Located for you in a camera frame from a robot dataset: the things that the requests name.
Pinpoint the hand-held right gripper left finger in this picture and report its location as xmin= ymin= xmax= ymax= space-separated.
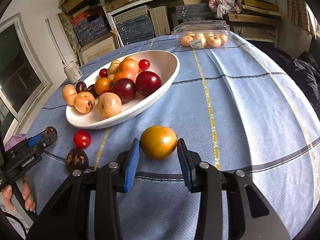
xmin=26 ymin=138 xmax=140 ymax=240

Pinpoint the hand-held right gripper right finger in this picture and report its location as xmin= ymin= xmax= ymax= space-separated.
xmin=177 ymin=138 xmax=292 ymax=240

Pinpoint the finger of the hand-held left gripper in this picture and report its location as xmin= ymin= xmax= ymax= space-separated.
xmin=5 ymin=133 xmax=45 ymax=153
xmin=24 ymin=131 xmax=58 ymax=155

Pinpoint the green-orange tomato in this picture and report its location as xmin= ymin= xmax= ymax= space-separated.
xmin=140 ymin=125 xmax=178 ymax=160

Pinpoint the plain yellow round fruit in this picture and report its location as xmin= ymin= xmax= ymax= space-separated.
xmin=62 ymin=84 xmax=78 ymax=106

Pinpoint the white oval plate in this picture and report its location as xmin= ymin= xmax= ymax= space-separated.
xmin=65 ymin=50 xmax=180 ymax=130

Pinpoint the pale peach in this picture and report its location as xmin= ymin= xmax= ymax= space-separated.
xmin=97 ymin=92 xmax=122 ymax=118

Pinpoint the orange tomato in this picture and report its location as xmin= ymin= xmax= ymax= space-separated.
xmin=94 ymin=77 xmax=113 ymax=95

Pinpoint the orange mandarin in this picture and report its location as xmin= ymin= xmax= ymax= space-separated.
xmin=114 ymin=69 xmax=138 ymax=83
xmin=118 ymin=58 xmax=140 ymax=74

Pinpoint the person's left forearm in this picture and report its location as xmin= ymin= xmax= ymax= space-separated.
xmin=0 ymin=200 xmax=28 ymax=239

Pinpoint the person's left hand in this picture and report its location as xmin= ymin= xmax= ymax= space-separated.
xmin=1 ymin=174 xmax=37 ymax=212

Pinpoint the purple cloth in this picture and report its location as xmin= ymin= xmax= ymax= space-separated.
xmin=4 ymin=133 xmax=27 ymax=152

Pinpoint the sliding window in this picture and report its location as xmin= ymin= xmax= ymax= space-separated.
xmin=0 ymin=12 xmax=54 ymax=140

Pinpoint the silver drink can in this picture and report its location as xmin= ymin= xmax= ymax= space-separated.
xmin=63 ymin=60 xmax=83 ymax=83

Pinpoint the blue checked tablecloth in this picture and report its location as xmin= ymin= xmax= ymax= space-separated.
xmin=25 ymin=31 xmax=320 ymax=240

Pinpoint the white leaning strip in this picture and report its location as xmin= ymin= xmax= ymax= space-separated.
xmin=45 ymin=19 xmax=67 ymax=64

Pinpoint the green marbled panel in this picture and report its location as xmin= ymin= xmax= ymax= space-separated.
xmin=57 ymin=12 xmax=80 ymax=55

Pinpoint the stack of blue patterned boxes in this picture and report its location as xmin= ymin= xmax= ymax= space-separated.
xmin=175 ymin=4 xmax=215 ymax=22
xmin=71 ymin=15 xmax=110 ymax=47
xmin=112 ymin=6 xmax=155 ymax=45

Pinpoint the group of small pale peaches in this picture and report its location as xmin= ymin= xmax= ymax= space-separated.
xmin=180 ymin=33 xmax=228 ymax=47

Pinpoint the white metal shelf rack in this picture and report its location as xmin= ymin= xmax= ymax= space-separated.
xmin=91 ymin=0 xmax=278 ymax=48

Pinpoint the clear plastic clamshell box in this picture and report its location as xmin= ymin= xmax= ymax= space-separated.
xmin=171 ymin=20 xmax=230 ymax=49

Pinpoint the black jacket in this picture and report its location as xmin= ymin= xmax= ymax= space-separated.
xmin=250 ymin=40 xmax=320 ymax=105

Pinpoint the upright tan woven box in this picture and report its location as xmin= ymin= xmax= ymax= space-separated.
xmin=149 ymin=6 xmax=170 ymax=37

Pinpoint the stack of flat wooden boxes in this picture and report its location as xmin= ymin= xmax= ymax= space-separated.
xmin=215 ymin=0 xmax=283 ymax=43

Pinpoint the pink cloth bundle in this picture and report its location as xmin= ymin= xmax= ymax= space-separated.
xmin=207 ymin=0 xmax=243 ymax=18

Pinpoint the tan woven panel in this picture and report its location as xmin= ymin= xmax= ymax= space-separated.
xmin=284 ymin=0 xmax=315 ymax=38

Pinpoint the wooden picture frame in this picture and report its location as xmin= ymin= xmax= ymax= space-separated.
xmin=77 ymin=29 xmax=120 ymax=64

